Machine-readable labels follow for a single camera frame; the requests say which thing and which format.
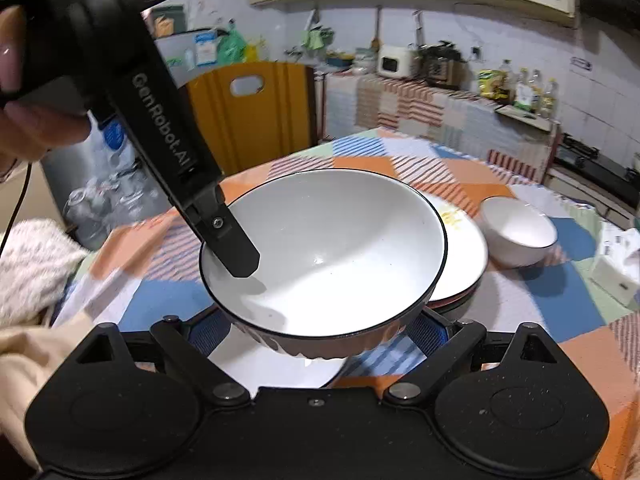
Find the silver fridge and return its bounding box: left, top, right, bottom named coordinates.
left=40, top=27, right=223, bottom=231

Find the black rimmed cutting board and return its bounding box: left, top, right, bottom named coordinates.
left=495, top=104, right=551, bottom=133

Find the yellow green snack packet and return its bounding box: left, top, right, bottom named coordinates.
left=477, top=69, right=508, bottom=101

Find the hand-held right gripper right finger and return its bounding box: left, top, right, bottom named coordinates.
left=382, top=307, right=561, bottom=403

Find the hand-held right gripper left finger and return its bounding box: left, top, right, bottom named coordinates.
left=70, top=310, right=251, bottom=403

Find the white plate sun print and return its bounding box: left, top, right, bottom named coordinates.
left=427, top=192, right=489, bottom=306

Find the striped patchwork counter cloth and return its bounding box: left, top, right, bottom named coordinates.
left=320, top=72, right=561, bottom=186

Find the black gas stove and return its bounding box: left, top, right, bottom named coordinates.
left=552, top=132, right=640, bottom=196

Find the blue white printed bag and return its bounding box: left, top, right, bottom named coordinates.
left=97, top=112, right=131, bottom=153

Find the person's left hand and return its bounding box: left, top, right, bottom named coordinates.
left=0, top=0, right=101, bottom=166

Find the yellow wooden chair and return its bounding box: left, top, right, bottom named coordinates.
left=185, top=60, right=318, bottom=178

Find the black pressure cooker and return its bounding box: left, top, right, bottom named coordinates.
left=417, top=42, right=463, bottom=88

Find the green label bottle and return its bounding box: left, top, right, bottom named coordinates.
left=515, top=67, right=533, bottom=111

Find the yellow oil bottle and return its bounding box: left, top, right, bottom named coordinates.
left=530, top=70, right=546, bottom=113
left=542, top=77, right=560, bottom=120

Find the blue white fridge label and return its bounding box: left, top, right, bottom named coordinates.
left=192, top=32, right=218, bottom=67

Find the white ribbed bowl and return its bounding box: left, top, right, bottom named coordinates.
left=199, top=168, right=448, bottom=361
left=207, top=330, right=346, bottom=390
left=480, top=196, right=558, bottom=268

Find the white tissue box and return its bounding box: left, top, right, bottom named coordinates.
left=591, top=222, right=640, bottom=306

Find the green hanging towel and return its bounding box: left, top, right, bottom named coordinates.
left=302, top=27, right=333, bottom=53

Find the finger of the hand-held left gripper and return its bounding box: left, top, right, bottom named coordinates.
left=192, top=187, right=261, bottom=278

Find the white fuzzy garment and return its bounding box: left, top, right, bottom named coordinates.
left=0, top=217, right=88, bottom=328

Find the green plastic bag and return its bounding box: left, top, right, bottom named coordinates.
left=220, top=27, right=248, bottom=63

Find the cream garment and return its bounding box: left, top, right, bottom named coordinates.
left=0, top=310, right=101, bottom=471

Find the white rice cooker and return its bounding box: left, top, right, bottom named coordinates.
left=376, top=44, right=418, bottom=80

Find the clear plastic bag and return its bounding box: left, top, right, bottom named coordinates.
left=62, top=150, right=166, bottom=251

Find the black cable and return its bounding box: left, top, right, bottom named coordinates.
left=0, top=159, right=33, bottom=257

